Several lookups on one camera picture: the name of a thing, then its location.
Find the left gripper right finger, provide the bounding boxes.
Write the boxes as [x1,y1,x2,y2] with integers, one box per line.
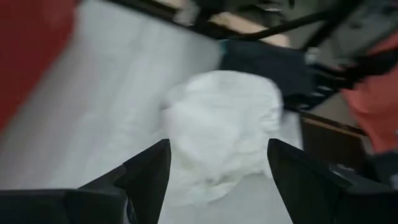
[266,138,398,224]

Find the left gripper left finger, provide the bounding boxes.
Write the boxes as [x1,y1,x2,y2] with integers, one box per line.
[0,138,172,224]

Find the black jacket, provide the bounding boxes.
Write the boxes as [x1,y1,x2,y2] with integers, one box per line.
[219,39,315,98]

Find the white garment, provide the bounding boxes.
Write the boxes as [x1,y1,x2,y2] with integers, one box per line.
[159,70,284,207]

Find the red plastic laundry bin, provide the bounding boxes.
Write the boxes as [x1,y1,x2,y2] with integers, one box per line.
[0,0,78,133]

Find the salmon orange blurred object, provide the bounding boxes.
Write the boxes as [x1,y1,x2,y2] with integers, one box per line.
[341,32,398,154]

